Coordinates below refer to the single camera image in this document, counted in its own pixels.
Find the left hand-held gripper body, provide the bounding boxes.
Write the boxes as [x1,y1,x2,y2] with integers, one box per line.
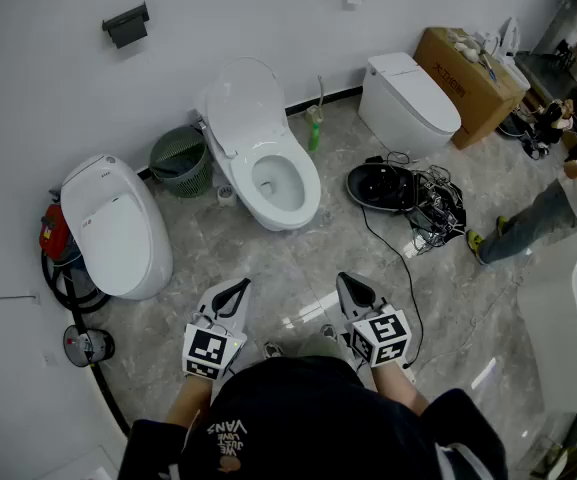
[182,310,248,382]

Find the tangle of black cables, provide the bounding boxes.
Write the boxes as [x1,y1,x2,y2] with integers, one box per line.
[407,165,468,257]

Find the white egg-shaped smart toilet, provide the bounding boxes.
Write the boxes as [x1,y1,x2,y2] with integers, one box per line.
[60,154,174,301]

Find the white boxy smart toilet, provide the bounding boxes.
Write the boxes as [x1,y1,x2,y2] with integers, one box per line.
[357,51,463,160]

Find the green plastic waste basket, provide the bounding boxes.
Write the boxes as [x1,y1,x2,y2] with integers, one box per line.
[148,125,214,199]

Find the white toilet bowl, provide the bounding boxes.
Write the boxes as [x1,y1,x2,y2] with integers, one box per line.
[193,92,322,233]

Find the large brown cardboard box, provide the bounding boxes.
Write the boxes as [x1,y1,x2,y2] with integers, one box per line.
[412,26,527,151]

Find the person's black shirt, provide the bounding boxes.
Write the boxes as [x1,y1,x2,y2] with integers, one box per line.
[117,355,509,480]

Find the person's arm in grey sleeve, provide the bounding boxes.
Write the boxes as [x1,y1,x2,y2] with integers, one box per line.
[297,334,345,363]

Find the long black floor cable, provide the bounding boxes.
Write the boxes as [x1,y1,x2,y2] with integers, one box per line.
[361,206,425,370]

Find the white bathtub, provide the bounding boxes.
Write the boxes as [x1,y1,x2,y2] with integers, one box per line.
[516,226,577,415]

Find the black wall tissue holder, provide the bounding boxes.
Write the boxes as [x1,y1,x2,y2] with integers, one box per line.
[101,1,150,50]

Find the toilet brush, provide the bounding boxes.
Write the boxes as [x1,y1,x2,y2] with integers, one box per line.
[305,75,326,127]

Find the person's left forearm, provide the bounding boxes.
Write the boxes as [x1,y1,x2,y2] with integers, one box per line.
[166,375,215,427]

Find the person's right forearm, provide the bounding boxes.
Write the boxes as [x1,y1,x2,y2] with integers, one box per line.
[370,362,430,418]

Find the small round metal appliance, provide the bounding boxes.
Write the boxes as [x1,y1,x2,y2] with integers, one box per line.
[62,324,116,368]

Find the pile of dark equipment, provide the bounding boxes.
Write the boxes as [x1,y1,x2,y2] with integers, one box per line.
[497,98,577,161]

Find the white fittings on cardboard box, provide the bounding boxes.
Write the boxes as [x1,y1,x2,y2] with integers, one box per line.
[445,28,485,65]

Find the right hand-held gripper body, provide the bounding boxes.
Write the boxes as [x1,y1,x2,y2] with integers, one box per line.
[342,303,413,372]

